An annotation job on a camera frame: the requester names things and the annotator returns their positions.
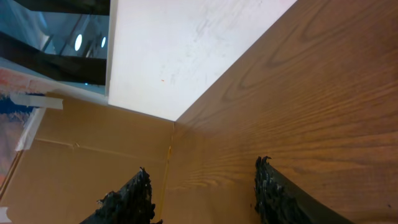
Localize cardboard box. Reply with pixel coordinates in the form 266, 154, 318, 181
1, 97, 173, 223

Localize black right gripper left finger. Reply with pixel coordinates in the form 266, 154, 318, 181
80, 167, 155, 224

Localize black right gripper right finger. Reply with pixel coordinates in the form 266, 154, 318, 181
254, 156, 353, 224

